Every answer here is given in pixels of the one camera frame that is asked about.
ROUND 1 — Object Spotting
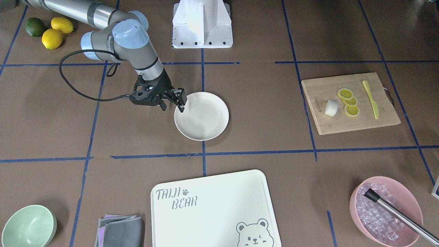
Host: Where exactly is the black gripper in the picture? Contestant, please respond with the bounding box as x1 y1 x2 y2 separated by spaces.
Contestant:
137 69 188 113

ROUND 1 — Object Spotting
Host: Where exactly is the cream round plate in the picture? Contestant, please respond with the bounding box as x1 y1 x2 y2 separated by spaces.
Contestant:
174 92 229 141

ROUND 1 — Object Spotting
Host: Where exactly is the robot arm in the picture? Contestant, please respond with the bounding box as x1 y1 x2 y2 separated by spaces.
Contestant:
16 0 187 112

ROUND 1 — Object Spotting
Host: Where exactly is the white bear tray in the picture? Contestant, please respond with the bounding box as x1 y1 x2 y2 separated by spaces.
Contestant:
151 170 281 247

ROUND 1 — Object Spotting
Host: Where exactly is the yellow lemon upper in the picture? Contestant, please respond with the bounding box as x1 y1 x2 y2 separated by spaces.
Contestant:
51 17 75 34

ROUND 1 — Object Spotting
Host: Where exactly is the yellow lemon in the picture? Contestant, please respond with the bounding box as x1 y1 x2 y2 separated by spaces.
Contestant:
42 28 63 50
51 17 75 34

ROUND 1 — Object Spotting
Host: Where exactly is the yellow lemon lower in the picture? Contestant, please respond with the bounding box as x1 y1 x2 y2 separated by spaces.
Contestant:
42 28 63 50

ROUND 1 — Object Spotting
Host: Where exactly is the grey folded cloth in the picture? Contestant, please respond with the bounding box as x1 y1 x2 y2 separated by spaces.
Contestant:
94 214 143 247

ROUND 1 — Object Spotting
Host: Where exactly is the bamboo cutting board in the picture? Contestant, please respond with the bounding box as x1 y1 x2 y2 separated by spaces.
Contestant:
301 72 401 136

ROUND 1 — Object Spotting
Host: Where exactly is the green lime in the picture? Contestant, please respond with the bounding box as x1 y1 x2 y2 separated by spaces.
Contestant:
25 17 47 37

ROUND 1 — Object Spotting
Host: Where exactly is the lemon slice top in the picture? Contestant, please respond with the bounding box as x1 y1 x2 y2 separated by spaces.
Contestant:
337 88 354 101

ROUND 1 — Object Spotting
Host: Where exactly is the lemon slice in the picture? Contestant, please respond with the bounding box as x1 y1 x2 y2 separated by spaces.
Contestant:
342 96 358 107
343 105 360 117
337 88 354 101

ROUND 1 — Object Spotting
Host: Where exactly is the lemon slice bottom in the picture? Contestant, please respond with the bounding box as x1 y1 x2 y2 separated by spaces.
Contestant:
343 105 360 117

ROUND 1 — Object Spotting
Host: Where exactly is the lemon slice middle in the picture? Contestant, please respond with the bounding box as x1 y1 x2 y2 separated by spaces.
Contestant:
342 96 358 107

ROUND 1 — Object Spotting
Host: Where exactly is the green bowl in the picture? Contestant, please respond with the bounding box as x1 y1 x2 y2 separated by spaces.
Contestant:
1 204 57 247

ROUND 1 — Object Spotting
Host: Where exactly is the yellow plastic knife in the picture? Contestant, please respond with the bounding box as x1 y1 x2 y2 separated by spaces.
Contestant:
362 80 379 119

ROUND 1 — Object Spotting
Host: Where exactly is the steel muddler black tip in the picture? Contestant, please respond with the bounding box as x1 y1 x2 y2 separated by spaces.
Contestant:
363 189 439 247

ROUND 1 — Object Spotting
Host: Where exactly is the pink bowl with ice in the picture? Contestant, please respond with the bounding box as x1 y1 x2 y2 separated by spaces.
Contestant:
349 176 424 247

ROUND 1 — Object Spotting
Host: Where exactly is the white cup rack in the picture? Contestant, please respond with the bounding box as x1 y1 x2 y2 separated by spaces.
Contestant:
431 177 439 199

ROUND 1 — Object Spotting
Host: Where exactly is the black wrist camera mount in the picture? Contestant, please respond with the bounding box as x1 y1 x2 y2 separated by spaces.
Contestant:
130 84 163 106

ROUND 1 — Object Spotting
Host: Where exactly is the white pole mount base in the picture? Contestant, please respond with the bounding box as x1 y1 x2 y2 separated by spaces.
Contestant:
171 0 234 49

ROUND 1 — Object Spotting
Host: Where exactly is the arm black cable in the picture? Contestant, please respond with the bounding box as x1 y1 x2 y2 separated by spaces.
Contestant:
59 50 138 102

